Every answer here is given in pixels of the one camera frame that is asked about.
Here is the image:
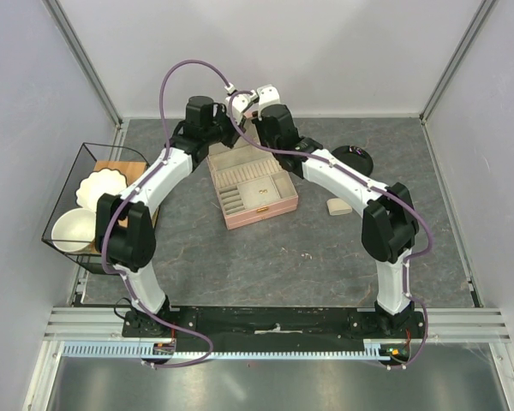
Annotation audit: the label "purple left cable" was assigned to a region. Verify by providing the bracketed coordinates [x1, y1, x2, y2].
[100, 61, 236, 369]

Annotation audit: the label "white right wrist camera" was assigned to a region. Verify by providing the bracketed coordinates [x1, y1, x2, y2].
[257, 84, 281, 108]

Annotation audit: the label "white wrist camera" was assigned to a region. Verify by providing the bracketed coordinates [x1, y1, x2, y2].
[224, 94, 254, 125]
[257, 84, 281, 108]

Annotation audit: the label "white scalloped dish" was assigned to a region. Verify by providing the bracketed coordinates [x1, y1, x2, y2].
[75, 168, 128, 211]

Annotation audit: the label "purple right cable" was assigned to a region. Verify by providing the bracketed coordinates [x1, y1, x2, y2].
[230, 89, 434, 372]

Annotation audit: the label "hair clips on plate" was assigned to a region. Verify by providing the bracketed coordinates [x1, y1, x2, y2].
[349, 146, 368, 157]

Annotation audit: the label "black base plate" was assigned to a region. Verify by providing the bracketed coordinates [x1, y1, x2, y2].
[122, 304, 427, 354]

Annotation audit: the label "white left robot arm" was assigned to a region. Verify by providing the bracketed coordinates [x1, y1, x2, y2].
[95, 96, 236, 314]

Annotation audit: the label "black round plate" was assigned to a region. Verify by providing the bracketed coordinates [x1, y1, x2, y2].
[332, 146, 374, 176]

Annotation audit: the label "purple cable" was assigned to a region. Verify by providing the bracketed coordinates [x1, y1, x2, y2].
[230, 89, 434, 372]
[100, 61, 236, 369]

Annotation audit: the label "slotted cable duct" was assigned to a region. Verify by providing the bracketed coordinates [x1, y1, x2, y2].
[62, 341, 392, 361]

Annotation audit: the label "black wire rack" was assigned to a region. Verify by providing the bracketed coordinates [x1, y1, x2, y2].
[41, 142, 149, 275]

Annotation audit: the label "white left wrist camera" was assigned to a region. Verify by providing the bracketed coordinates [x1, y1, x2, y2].
[224, 94, 254, 125]

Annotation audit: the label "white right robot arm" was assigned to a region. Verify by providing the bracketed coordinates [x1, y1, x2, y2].
[252, 104, 419, 317]

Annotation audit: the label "white round bowl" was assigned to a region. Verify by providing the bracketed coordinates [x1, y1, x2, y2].
[51, 208, 96, 253]

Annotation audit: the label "wooden board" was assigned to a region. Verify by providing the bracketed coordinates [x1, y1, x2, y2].
[90, 160, 159, 255]

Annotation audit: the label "pink jewelry box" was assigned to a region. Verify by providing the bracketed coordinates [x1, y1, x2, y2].
[207, 138, 299, 229]

